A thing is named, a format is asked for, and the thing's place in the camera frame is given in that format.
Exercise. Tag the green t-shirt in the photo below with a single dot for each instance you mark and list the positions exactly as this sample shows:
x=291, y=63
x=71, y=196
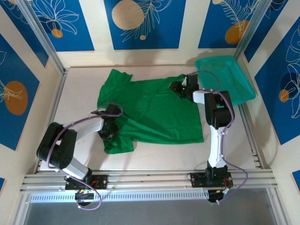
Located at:
x=152, y=112

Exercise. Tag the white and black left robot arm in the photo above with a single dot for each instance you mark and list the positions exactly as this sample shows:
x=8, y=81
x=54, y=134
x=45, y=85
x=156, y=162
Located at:
x=89, y=127

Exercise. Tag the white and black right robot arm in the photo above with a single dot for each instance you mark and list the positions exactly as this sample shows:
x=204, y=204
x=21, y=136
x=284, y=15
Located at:
x=216, y=150

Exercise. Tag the teal plastic mesh basket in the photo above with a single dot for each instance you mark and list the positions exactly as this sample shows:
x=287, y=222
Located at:
x=234, y=79

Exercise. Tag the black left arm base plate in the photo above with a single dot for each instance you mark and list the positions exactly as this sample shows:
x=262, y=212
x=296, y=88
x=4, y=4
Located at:
x=93, y=181

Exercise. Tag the blue floral wall panel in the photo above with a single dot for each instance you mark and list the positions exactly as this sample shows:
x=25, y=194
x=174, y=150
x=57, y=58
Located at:
x=28, y=35
x=259, y=35
x=14, y=129
x=77, y=39
x=159, y=35
x=276, y=117
x=211, y=28

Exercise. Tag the aluminium side rail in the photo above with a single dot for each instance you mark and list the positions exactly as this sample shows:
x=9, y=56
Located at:
x=54, y=105
x=245, y=117

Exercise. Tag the long aluminium frame rail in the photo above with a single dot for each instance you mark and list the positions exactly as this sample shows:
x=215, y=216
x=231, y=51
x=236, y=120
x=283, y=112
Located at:
x=150, y=179

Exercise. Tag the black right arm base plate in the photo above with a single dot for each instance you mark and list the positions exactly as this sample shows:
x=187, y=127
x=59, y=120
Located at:
x=198, y=180

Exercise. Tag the aluminium corner post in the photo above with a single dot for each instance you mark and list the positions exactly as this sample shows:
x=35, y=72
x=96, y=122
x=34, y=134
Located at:
x=252, y=28
x=42, y=35

